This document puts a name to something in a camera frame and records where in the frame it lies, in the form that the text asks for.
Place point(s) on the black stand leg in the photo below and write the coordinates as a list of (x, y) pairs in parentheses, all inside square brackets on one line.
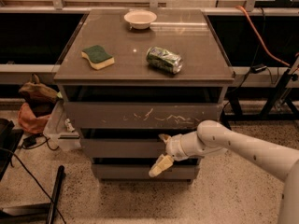
[(55, 195)]

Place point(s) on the grey drawer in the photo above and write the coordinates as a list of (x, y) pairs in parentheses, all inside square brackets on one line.
[(139, 116), (113, 148), (141, 172)]

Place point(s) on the white bowl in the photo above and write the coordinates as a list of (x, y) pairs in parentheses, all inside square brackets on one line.
[(140, 19)]

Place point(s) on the black power adapter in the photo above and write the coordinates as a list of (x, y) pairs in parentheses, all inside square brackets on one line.
[(29, 141)]

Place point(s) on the orange cloth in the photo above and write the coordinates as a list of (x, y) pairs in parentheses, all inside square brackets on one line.
[(29, 122)]

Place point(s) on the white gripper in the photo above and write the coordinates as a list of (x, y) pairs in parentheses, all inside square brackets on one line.
[(173, 148)]

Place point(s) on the grey top drawer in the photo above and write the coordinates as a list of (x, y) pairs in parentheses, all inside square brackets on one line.
[(139, 116)]

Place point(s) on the black table frame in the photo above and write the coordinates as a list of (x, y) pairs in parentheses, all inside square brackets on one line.
[(278, 106)]

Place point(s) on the grey drawer cabinet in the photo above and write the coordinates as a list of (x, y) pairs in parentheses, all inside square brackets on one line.
[(203, 78)]

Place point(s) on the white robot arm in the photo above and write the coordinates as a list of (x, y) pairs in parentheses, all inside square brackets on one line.
[(211, 137)]

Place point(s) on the brown cloth bag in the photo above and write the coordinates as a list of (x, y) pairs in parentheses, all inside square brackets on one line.
[(36, 92)]

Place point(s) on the crushed green soda can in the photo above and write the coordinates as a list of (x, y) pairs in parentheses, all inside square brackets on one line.
[(164, 59)]

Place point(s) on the green yellow sponge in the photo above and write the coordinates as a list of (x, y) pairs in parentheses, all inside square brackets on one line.
[(97, 57)]

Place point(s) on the black power brick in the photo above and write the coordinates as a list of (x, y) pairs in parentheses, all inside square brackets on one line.
[(258, 68)]

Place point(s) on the grey bottom drawer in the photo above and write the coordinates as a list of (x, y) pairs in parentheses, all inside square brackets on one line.
[(141, 172)]

